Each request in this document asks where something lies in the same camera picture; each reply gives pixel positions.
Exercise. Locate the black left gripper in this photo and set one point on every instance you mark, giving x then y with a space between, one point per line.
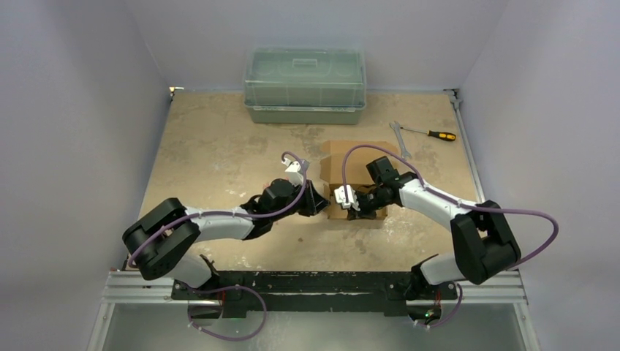
314 202

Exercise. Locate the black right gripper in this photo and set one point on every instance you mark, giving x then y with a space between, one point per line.
360 201

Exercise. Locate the brown cardboard box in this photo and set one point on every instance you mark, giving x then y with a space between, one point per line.
356 171

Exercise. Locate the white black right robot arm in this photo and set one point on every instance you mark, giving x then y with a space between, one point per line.
483 243

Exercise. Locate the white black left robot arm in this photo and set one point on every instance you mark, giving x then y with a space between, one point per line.
159 242

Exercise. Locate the silver open-end wrench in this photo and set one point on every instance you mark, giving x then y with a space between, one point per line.
396 127

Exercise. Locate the green clear-lid plastic toolbox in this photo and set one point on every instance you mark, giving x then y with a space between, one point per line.
305 85

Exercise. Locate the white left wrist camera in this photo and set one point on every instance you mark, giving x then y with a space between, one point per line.
294 171

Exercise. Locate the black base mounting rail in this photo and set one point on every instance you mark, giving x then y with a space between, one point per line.
417 305

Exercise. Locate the black yellow handled screwdriver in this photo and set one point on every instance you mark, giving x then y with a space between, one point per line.
445 136

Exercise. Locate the aluminium frame extrusion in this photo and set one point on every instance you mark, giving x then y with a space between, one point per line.
130 287

